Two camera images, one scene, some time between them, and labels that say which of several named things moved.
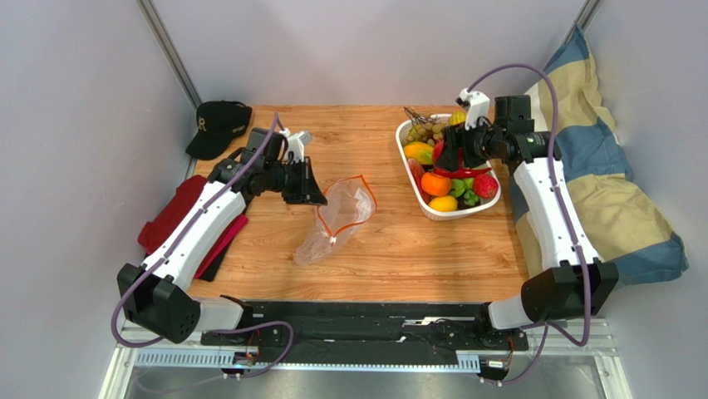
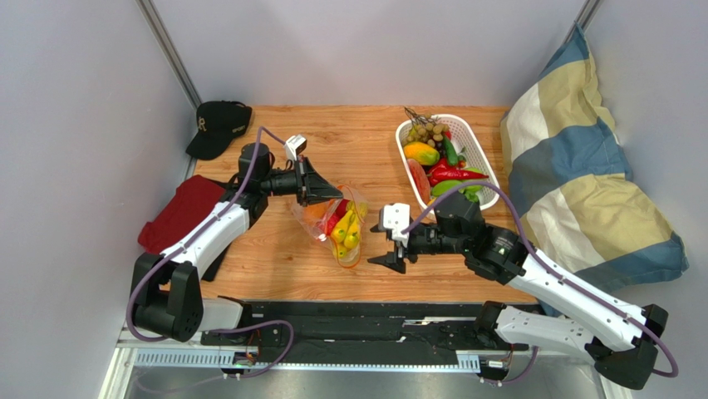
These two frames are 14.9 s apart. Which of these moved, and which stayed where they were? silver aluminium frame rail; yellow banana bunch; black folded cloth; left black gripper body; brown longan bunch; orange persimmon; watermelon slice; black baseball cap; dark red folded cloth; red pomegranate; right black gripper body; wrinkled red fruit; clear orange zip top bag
Moved: wrinkled red fruit; orange persimmon; yellow banana bunch; red pomegranate; clear orange zip top bag; right black gripper body
Stayed: silver aluminium frame rail; black baseball cap; black folded cloth; brown longan bunch; dark red folded cloth; left black gripper body; watermelon slice
